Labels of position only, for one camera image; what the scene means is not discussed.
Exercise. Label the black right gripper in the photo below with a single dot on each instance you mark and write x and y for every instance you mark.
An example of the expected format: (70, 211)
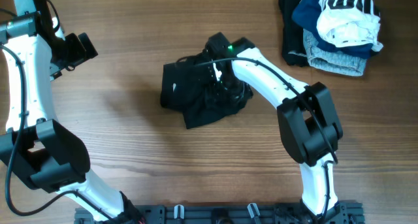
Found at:
(243, 90)

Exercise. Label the black t-shirt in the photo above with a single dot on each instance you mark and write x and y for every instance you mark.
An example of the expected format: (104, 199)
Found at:
(183, 87)

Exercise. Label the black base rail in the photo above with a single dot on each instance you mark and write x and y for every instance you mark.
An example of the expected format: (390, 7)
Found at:
(344, 212)

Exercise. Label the black folded garment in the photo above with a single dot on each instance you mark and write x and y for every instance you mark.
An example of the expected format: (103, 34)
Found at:
(293, 50)

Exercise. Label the navy blue garment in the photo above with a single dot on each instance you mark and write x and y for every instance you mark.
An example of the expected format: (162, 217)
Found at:
(306, 15)

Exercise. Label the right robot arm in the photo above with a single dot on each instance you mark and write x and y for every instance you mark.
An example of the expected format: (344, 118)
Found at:
(309, 125)

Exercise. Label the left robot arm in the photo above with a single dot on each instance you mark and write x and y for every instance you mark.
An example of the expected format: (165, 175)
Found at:
(36, 148)

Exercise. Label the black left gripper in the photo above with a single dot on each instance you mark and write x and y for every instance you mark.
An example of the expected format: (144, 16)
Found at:
(80, 52)

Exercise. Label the white black striped garment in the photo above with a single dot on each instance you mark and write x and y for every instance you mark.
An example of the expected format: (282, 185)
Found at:
(345, 23)

